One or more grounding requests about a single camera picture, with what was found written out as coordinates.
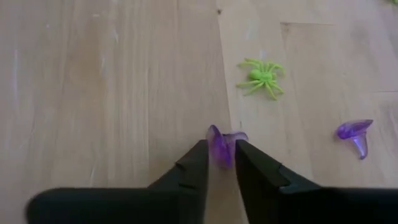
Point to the purple plastic witch hat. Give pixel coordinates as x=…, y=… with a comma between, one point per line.
x=220, y=149
x=354, y=130

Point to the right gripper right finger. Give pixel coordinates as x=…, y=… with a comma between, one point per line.
x=280, y=199

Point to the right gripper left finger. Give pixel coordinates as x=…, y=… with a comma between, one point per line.
x=155, y=202

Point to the green plastic spider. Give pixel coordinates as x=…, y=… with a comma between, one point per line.
x=261, y=76

